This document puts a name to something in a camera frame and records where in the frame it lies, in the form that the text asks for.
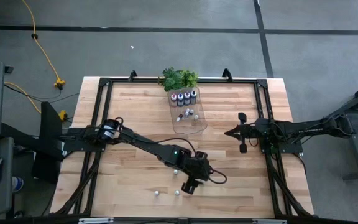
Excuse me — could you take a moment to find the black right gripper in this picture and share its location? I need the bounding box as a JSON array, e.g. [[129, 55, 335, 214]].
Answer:
[[224, 111, 264, 154]]

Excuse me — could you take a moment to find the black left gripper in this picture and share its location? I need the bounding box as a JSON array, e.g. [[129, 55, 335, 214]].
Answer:
[[178, 150, 211, 196]]

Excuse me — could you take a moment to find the clear plastic tray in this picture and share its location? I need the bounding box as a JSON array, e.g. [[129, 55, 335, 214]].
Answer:
[[167, 86, 208, 135]]

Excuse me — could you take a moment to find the green artificial plant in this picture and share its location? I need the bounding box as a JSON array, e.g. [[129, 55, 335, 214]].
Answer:
[[157, 66, 199, 93]]

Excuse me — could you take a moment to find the black support stand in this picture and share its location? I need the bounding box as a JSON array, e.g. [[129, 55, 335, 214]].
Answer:
[[0, 101, 67, 185]]

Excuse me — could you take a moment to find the blue white cup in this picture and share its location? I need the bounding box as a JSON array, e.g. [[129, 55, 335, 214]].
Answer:
[[12, 176, 25, 194]]

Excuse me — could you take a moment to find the silver metal bracket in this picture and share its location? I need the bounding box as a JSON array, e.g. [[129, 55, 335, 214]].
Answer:
[[252, 218, 288, 224], [78, 217, 114, 224]]

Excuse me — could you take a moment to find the dark metal cart frame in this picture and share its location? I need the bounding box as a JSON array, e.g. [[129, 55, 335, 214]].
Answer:
[[323, 78, 358, 182]]

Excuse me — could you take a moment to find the thin black floor cable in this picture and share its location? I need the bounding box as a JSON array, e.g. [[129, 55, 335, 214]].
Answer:
[[3, 83, 81, 103]]

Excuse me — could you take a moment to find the short yellow cable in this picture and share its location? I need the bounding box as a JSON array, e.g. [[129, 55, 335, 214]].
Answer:
[[4, 81, 42, 113]]

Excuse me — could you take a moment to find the long yellow extension cable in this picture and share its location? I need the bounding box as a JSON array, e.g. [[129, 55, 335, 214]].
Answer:
[[21, 0, 62, 82]]

